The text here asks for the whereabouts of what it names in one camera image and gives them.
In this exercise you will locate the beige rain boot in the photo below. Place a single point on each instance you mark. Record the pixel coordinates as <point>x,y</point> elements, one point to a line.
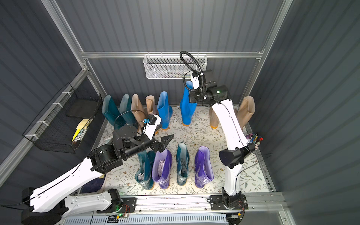
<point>246,111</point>
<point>150,104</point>
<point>214,121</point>
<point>138,111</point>

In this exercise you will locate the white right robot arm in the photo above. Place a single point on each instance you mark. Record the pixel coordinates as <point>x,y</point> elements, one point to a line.
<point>238,148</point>

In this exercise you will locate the purple rain boot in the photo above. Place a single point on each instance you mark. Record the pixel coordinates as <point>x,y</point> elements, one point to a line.
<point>161,168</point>
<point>203,168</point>

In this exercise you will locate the black wire side basket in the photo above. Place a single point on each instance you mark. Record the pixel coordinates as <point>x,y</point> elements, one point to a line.
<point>53,132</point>

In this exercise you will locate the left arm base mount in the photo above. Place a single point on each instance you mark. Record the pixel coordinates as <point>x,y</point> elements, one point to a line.
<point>124,205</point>

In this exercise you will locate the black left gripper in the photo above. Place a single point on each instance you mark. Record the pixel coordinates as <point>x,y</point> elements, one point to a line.
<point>157,142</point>

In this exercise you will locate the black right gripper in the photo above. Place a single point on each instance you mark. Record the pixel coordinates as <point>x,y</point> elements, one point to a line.
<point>194,97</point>

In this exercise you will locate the dark blue book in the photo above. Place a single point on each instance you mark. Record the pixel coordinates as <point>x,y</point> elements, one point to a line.
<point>93,186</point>

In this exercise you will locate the blue rain boot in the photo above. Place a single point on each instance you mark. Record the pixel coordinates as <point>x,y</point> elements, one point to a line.
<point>165,111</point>
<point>187,108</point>

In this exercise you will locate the white wire wall basket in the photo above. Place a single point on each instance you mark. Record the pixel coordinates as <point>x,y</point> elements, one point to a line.
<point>161,66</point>

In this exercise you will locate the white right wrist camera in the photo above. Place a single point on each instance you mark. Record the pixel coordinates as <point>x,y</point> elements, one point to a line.
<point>195,80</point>

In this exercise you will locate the teal rain boot front right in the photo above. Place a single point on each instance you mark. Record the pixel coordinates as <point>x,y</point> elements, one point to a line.
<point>182,159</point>

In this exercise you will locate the white vent grille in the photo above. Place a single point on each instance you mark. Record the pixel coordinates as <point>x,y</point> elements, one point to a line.
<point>149,219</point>

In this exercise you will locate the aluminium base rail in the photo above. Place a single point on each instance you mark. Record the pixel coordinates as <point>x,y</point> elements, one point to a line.
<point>202,203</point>

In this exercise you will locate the yellow sticky notes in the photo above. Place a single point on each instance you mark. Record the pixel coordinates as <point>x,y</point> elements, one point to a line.
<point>81,129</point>

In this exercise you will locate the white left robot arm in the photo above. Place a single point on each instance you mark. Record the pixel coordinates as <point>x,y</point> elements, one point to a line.
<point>53,202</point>

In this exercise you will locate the pink pen cup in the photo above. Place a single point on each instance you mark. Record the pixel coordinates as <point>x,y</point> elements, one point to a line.
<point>254,138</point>

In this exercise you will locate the purple rain boot front left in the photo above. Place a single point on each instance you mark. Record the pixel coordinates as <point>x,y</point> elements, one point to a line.
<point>161,168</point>

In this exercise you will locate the purple rain boot front right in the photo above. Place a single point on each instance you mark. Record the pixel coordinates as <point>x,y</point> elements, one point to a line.
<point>203,168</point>

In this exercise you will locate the teal rain boot back row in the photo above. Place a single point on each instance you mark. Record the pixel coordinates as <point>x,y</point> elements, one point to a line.
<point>125,110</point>

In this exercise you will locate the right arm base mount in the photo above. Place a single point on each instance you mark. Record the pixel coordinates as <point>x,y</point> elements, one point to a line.
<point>227,202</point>

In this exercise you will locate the teal rain boot carried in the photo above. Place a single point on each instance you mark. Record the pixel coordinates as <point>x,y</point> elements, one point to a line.
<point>112,113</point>

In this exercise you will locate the teal rain boot front left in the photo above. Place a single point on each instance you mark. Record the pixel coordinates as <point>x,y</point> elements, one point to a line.
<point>144,174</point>

